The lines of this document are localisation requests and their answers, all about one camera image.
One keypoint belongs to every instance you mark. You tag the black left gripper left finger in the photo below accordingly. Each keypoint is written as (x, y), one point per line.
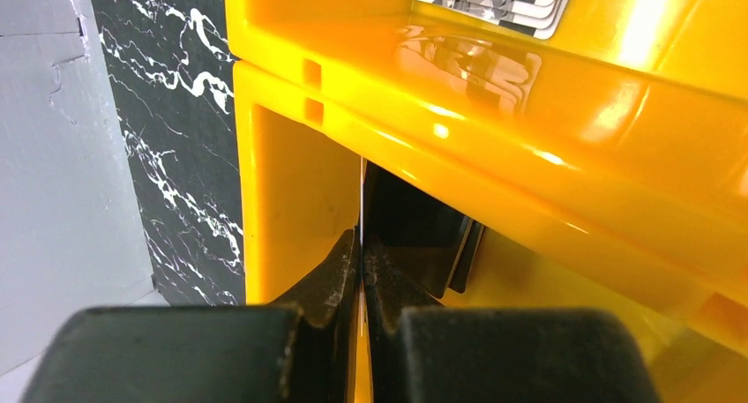
(300, 347)

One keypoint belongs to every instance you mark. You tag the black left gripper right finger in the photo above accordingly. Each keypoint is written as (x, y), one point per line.
(423, 351)

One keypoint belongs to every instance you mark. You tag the yellow three-compartment organizer tray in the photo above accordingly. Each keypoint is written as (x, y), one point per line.
(607, 163)

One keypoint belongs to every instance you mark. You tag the black VIP credit card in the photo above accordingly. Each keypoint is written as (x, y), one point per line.
(360, 224)

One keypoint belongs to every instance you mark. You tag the dark card in tray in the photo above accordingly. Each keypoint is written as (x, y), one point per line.
(434, 244)

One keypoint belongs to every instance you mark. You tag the silver card in tray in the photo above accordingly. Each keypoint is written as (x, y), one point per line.
(535, 18)

